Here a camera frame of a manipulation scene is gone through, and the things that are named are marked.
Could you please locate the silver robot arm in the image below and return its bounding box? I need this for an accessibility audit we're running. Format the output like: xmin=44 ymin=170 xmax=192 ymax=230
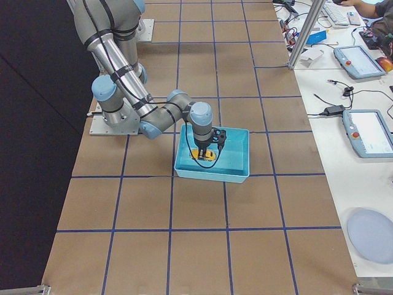
xmin=71 ymin=1 xmax=226 ymax=159

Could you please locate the blue small box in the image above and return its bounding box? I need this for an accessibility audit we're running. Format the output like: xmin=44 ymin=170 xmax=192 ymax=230
xmin=306 ymin=30 xmax=327 ymax=45

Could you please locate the lower teach pendant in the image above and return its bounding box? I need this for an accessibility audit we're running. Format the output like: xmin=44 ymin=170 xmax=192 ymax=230
xmin=342 ymin=109 xmax=392 ymax=158

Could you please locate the white folded cardboard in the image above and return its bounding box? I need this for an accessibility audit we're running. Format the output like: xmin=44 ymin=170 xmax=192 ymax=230
xmin=299 ymin=48 xmax=324 ymax=68

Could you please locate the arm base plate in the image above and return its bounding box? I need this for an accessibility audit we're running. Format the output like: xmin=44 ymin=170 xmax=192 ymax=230
xmin=136 ymin=19 xmax=155 ymax=43
xmin=88 ymin=99 xmax=140 ymax=136

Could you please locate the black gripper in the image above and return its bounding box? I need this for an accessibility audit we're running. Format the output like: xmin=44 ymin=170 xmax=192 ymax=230
xmin=193 ymin=128 xmax=227 ymax=159

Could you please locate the pale blue round plate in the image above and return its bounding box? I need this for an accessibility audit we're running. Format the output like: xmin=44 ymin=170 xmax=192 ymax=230
xmin=347 ymin=209 xmax=392 ymax=264

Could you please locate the black power adapter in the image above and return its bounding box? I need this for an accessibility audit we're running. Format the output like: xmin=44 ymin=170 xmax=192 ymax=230
xmin=319 ymin=104 xmax=345 ymax=117

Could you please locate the yellow toy beetle car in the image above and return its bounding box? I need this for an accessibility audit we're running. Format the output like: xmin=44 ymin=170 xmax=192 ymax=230
xmin=190 ymin=149 xmax=216 ymax=162

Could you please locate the white keyboard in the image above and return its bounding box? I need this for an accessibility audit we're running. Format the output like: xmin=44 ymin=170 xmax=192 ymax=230
xmin=321 ymin=2 xmax=349 ymax=29

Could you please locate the light blue plastic bin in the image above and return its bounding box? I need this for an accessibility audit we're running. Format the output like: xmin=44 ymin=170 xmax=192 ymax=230
xmin=174 ymin=125 xmax=249 ymax=183

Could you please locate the person forearm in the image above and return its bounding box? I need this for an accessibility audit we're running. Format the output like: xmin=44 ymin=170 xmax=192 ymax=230
xmin=341 ymin=0 xmax=383 ymax=19

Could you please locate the teach pendant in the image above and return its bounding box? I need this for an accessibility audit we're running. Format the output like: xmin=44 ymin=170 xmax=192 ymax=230
xmin=333 ymin=45 xmax=386 ymax=79
xmin=342 ymin=109 xmax=392 ymax=158

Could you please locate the upper teach pendant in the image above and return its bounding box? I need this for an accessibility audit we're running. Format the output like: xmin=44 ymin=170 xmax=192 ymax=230
xmin=333 ymin=45 xmax=386 ymax=79

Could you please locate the aluminium frame post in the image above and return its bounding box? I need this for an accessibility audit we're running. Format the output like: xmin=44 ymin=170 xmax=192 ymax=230
xmin=287 ymin=0 xmax=324 ymax=69

